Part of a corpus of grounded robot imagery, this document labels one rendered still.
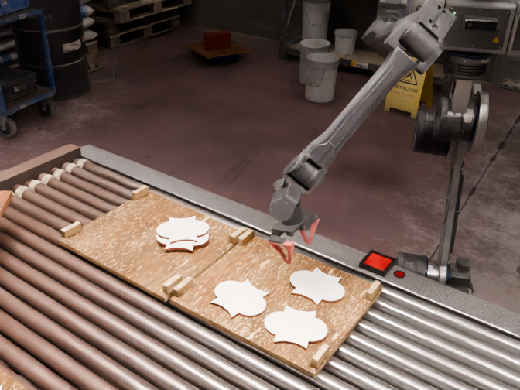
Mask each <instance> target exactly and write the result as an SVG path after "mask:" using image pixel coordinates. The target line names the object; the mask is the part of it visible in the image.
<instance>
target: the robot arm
mask: <svg viewBox="0 0 520 390"><path fill-rule="evenodd" d="M403 6H404V7H403ZM377 8H378V9H377V16H376V20H375V21H374V22H373V23H372V25H371V26H370V27H369V28H368V30H367V31H366V32H365V34H364V35H363V36H362V39H363V40H364V42H365V43H366V44H367V45H369V46H370V47H371V48H372V49H374V50H375V51H376V52H377V53H378V54H379V55H380V56H382V57H383V58H384V59H385V61H384V62H383V64H382V65H381V66H380V67H379V69H378V70H377V71H376V72H375V74H374V75H373V76H372V77H371V79H370V80H369V81H368V82H367V83H366V85H364V86H363V87H362V89H361V90H360V91H359V92H358V93H357V95H356V96H355V97H354V98H353V99H352V101H351V102H350V103H349V104H348V105H347V107H346V108H345V109H344V110H343V111H342V112H341V113H340V114H339V115H338V117H337V118H336V119H335V120H334V122H333V123H332V124H331V125H330V126H329V128H328V129H327V130H326V131H325V132H324V133H323V134H322V135H320V136H319V137H318V138H317V139H315V140H314V141H312V142H311V143H310V144H309V145H308V146H307V147H306V149H304V150H303V151H302V152H301V153H300V154H299V155H297V156H296V157H295V158H294V159H293V160H292V161H291V162H290V163H289V164H288V166H287V167H286V168H285V169H284V171H283V176H284V178H283V179H279V180H277V181H276V182H274V184H273V186H274V190H275V192H274V194H273V197H272V201H271V203H270V206H269V213H270V214H271V216H272V217H273V218H274V219H276V220H277V221H278V222H277V223H276V224H275V225H273V226H272V229H271V232H272V235H271V236H270V237H269V238H268V241H269V244H270V245H271V246H272V247H273V248H274V249H275V250H276V251H277V252H278V253H279V254H280V256H281V257H282V259H283V260H284V262H285V263H286V264H289V265H291V264H292V260H293V251H294V246H295V242H294V241H287V240H286V238H282V237H280V236H281V235H282V234H284V233H286V235H287V236H291V237H292V236H294V233H295V232H296V231H297V230H298V229H299V232H300V234H301V235H302V237H303V240H304V241H305V243H306V244H307V245H311V243H312V240H313V236H314V233H315V231H316V227H317V225H318V223H319V216H318V215H314V214H313V212H309V211H304V210H302V207H301V202H300V196H301V197H302V196H303V195H304V193H307V194H308V195H309V194H310V193H311V192H312V191H313V190H314V191H316V190H317V189H318V188H319V187H320V186H321V185H322V184H323V182H324V180H325V179H326V178H325V177H324V175H325V174H326V173H327V168H328V167H329V166H330V165H331V163H332V162H333V161H334V158H335V157H336V155H337V153H338V152H339V150H340V149H341V147H342V146H343V145H344V143H345V142H346V141H347V140H348V139H349V138H350V137H351V136H352V135H353V133H354V132H355V131H356V130H357V129H358V127H359V126H360V125H361V124H362V123H363V122H364V120H365V119H366V118H367V117H368V116H369V115H370V113H372V112H373V110H374V109H375V108H376V107H377V106H378V105H379V104H380V102H381V101H382V100H383V99H384V98H385V96H386V95H387V94H388V93H389V92H390V91H391V89H392V88H393V87H394V86H395V85H396V84H397V83H398V82H399V81H400V80H401V79H402V78H403V77H404V76H405V75H406V74H408V73H409V72H410V71H412V70H415V71H416V72H417V73H418V74H420V75H423V74H424V73H425V72H426V71H427V70H428V69H429V67H430V66H431V65H432V64H433V63H434V61H435V60H436V59H437V58H438V57H439V56H440V54H441V53H442V50H441V49H440V48H439V45H440V44H441V42H442V41H443V38H444V37H445V35H446V34H447V32H448V31H449V29H450V27H451V26H452V25H453V23H454V21H455V19H456V18H457V17H456V16H455V15H453V14H451V13H450V12H449V11H448V10H447V9H445V8H443V7H442V5H441V4H440V3H439V2H438V1H437V0H426V1H425V2H424V3H423V4H422V6H421V7H420V9H419V10H418V11H417V12H414V13H412V14H410V15H407V16H406V13H407V10H408V9H407V4H406V3H402V2H379V3H378V6H377ZM404 49H407V50H408V51H409V52H410V53H411V54H412V55H413V56H414V57H415V58H416V59H417V61H416V62H415V61H414V60H413V59H412V58H410V57H409V56H408V55H407V54H406V53H404V52H403V50H404ZM310 158H311V159H310ZM314 161H315V162H314ZM316 163H317V164H319V165H317V164H316ZM310 226H311V230H310V236H309V239H308V238H307V236H306V232H305V230H307V229H308V228H309V227H310ZM280 246H283V247H284V248H286V249H287V252H288V258H287V257H286V256H285V254H284V252H283V251H282V249H281V248H280Z"/></svg>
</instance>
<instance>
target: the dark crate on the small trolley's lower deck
mask: <svg viewBox="0 0 520 390"><path fill-rule="evenodd" d="M0 82H1V86H2V93H3V97H4V100H7V101H13V100H15V99H17V98H20V97H22V96H24V95H27V94H29V93H32V92H33V91H36V90H37V89H39V88H37V85H38V84H36V75H35V72H31V71H27V70H20V69H15V68H11V67H5V66H1V65H0Z"/></svg>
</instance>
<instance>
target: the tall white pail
mask: <svg viewBox="0 0 520 390"><path fill-rule="evenodd" d="M330 6H331V0H303V8H302V10H303V31H302V40H304V39H324V40H327V29H328V21H329V13H330V8H331V7H330Z"/></svg>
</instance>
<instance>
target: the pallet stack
mask: <svg viewBox="0 0 520 390"><path fill-rule="evenodd" d="M191 3H192V2H191V0H90V1H88V2H87V3H85V5H88V6H89V7H91V8H92V9H93V10H94V12H93V13H92V14H91V15H89V16H88V17H90V18H92V19H94V21H95V23H93V24H92V25H91V26H89V27H87V28H86V29H89V30H92V31H94V32H96V33H97V36H96V37H94V38H93V39H95V40H97V42H100V41H103V40H107V42H106V44H107V46H106V48H108V49H114V48H116V47H120V46H124V45H127V44H129V43H133V42H136V41H139V40H141V39H145V38H148V37H150V36H154V35H157V34H160V33H164V32H166V31H169V30H171V29H174V28H176V27H178V26H180V19H178V17H180V15H178V14H177V8H179V7H182V6H185V5H189V4H191ZM165 21H168V22H167V25H168V26H167V27H164V28H161V29H157V30H155V31H152V25H155V24H157V23H161V22H165ZM136 30H138V35H139V36H136V37H134V38H131V39H127V40H125V41H122V42H121V40H120V35H122V34H125V33H130V32H133V31H136Z"/></svg>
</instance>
